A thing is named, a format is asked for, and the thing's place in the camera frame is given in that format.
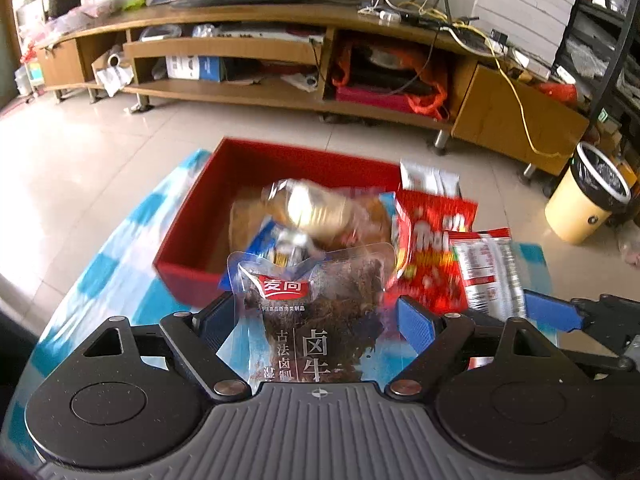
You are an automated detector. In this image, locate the orange bag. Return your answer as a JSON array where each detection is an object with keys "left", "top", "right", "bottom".
[{"left": 332, "top": 42, "right": 448, "bottom": 121}]

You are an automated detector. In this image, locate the open cardboard box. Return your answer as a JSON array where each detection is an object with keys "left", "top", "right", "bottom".
[{"left": 91, "top": 50, "right": 136, "bottom": 98}]

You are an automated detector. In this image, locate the blue and white snack packet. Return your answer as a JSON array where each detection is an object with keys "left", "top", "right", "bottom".
[{"left": 220, "top": 217, "right": 281, "bottom": 288}]

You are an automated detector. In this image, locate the yellow trash bin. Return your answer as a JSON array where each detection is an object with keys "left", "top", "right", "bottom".
[{"left": 544, "top": 141, "right": 632, "bottom": 245}]

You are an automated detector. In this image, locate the red plastic bag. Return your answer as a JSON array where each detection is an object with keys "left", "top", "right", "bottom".
[{"left": 537, "top": 80, "right": 578, "bottom": 106}]

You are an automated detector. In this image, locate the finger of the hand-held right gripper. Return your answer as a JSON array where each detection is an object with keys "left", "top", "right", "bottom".
[
  {"left": 522, "top": 290, "right": 608, "bottom": 333},
  {"left": 567, "top": 348, "right": 634, "bottom": 374}
]

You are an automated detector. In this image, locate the light blue snack packet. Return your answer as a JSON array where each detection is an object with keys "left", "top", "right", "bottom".
[{"left": 379, "top": 191, "right": 402, "bottom": 243}]

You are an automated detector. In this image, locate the clear beef jerky packet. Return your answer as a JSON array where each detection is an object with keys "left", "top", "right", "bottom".
[{"left": 227, "top": 242, "right": 398, "bottom": 383}]

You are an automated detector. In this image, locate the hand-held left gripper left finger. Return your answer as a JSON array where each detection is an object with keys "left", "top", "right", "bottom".
[{"left": 75, "top": 292, "right": 251, "bottom": 403}]

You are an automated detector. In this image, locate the wooden media stand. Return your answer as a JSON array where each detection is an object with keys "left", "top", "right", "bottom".
[{"left": 35, "top": 2, "right": 591, "bottom": 178}]

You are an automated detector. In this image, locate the black router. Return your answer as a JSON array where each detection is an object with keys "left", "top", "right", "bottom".
[{"left": 405, "top": 0, "right": 481, "bottom": 28}]

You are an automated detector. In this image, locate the black metal shelf rack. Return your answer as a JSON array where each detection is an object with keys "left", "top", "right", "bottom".
[{"left": 552, "top": 0, "right": 640, "bottom": 161}]

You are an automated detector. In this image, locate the red and white snack packet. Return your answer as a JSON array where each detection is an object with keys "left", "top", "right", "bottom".
[{"left": 447, "top": 228, "right": 526, "bottom": 321}]

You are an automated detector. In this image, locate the blue checkered tablecloth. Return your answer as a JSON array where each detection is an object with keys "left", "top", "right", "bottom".
[{"left": 7, "top": 149, "right": 556, "bottom": 461}]

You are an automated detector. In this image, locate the clear plastic bag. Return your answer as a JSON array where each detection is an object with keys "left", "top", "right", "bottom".
[{"left": 617, "top": 220, "right": 640, "bottom": 266}]

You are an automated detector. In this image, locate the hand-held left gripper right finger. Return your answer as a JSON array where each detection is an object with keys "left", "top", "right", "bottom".
[{"left": 386, "top": 295, "right": 593, "bottom": 397}]

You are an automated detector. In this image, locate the yellow cable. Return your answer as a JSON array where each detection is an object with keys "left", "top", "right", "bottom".
[{"left": 425, "top": 0, "right": 576, "bottom": 158}]

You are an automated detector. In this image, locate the pink flat box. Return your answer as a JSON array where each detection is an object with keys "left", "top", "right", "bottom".
[{"left": 336, "top": 85, "right": 431, "bottom": 113}]

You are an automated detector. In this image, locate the clear bread packet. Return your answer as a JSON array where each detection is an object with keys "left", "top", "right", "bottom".
[{"left": 262, "top": 177, "right": 391, "bottom": 251}]

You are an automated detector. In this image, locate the stack of white foam boards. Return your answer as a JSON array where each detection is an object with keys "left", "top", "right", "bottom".
[{"left": 472, "top": 0, "right": 586, "bottom": 68}]

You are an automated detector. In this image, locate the plastic drawer cabinet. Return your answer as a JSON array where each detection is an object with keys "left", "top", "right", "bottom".
[{"left": 15, "top": 55, "right": 46, "bottom": 98}]

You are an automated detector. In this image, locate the red cardboard box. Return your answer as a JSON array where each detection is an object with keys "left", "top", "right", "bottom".
[{"left": 152, "top": 137, "right": 471, "bottom": 311}]

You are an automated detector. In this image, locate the blue and white box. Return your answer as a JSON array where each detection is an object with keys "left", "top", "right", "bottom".
[{"left": 165, "top": 55, "right": 226, "bottom": 82}]

